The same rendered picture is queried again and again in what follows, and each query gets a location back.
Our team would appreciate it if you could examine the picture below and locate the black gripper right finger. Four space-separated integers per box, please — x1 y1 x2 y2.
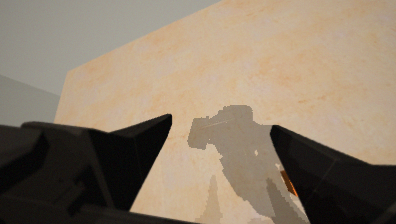
270 125 396 224

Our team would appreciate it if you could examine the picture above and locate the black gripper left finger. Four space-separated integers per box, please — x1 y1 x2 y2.
21 114 172 212

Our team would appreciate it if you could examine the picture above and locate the orange block with black square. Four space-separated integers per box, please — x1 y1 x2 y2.
280 170 298 197

